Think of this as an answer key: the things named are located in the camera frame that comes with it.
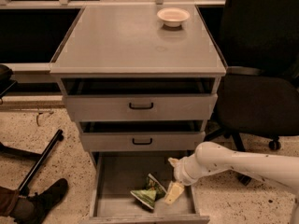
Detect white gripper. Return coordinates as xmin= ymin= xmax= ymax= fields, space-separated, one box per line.
xmin=164 ymin=155 xmax=199 ymax=204

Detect green jalapeno chip bag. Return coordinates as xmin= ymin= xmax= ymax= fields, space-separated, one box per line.
xmin=130 ymin=174 xmax=166 ymax=210

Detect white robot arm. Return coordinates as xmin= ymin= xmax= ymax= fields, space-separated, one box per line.
xmin=168 ymin=142 xmax=299 ymax=224

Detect grey bottom drawer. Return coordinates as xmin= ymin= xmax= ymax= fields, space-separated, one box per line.
xmin=80 ymin=151 xmax=209 ymax=224

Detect grey drawer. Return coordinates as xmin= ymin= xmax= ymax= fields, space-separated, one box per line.
xmin=78 ymin=120 xmax=205 ymax=151
xmin=80 ymin=151 xmax=209 ymax=224
xmin=62 ymin=77 xmax=217 ymax=121

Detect grey middle drawer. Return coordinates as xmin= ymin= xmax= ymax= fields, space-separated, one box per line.
xmin=78 ymin=120 xmax=205 ymax=151

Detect grey drawer cabinet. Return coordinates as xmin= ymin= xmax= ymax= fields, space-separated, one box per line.
xmin=50 ymin=4 xmax=225 ymax=162

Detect grey top drawer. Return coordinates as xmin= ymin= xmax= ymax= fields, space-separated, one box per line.
xmin=62 ymin=77 xmax=217 ymax=121

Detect black office chair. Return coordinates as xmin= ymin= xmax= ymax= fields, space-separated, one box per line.
xmin=202 ymin=0 xmax=299 ymax=187

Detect black chair base leg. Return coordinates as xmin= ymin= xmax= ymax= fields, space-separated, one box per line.
xmin=0 ymin=130 xmax=64 ymax=196

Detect black shoe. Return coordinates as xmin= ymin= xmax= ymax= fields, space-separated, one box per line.
xmin=10 ymin=178 xmax=68 ymax=224

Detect white bowl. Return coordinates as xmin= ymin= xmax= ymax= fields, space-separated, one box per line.
xmin=157 ymin=7 xmax=190 ymax=27

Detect person's leg brown trousers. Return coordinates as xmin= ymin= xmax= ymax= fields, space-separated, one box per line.
xmin=0 ymin=187 xmax=35 ymax=220

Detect black chair seat left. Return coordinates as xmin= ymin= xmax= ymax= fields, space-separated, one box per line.
xmin=0 ymin=64 xmax=17 ymax=99

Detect black middle drawer handle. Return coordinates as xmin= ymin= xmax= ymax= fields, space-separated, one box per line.
xmin=132 ymin=138 xmax=153 ymax=146

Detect black drawer handle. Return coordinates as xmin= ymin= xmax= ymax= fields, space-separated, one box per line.
xmin=132 ymin=138 xmax=153 ymax=146
xmin=129 ymin=103 xmax=154 ymax=110

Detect black top drawer handle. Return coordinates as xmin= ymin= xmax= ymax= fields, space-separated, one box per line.
xmin=129 ymin=103 xmax=154 ymax=110

